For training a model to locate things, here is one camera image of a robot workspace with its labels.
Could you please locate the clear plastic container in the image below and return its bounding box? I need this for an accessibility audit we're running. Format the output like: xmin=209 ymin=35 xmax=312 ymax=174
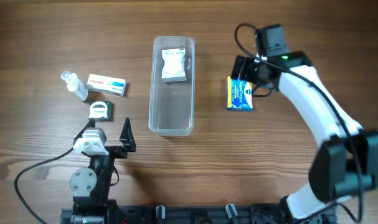
xmin=148 ymin=36 xmax=196 ymax=136

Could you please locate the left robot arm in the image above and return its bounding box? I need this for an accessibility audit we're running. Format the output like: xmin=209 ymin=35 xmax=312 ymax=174
xmin=60 ymin=118 xmax=136 ymax=224

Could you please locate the white red medicine box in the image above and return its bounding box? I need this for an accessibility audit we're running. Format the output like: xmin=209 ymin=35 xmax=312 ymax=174
xmin=87 ymin=74 xmax=127 ymax=96

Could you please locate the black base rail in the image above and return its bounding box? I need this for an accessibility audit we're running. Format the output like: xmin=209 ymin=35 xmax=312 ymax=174
xmin=60 ymin=203 xmax=280 ymax=224

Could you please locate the blue VapoDrops box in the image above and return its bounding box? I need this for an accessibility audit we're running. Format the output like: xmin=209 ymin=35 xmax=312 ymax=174
xmin=227 ymin=77 xmax=253 ymax=111

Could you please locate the clear spray bottle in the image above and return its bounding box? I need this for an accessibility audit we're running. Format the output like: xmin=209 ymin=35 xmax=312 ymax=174
xmin=60 ymin=70 xmax=88 ymax=101

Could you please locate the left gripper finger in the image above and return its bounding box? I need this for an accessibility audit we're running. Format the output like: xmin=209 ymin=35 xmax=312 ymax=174
xmin=119 ymin=118 xmax=136 ymax=152
xmin=79 ymin=118 xmax=96 ymax=137

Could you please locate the green Zam-Buk box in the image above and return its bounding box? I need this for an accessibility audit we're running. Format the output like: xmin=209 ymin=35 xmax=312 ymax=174
xmin=88 ymin=101 xmax=113 ymax=121

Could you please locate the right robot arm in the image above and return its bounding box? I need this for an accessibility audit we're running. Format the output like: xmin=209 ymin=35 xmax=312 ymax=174
xmin=230 ymin=51 xmax=378 ymax=223

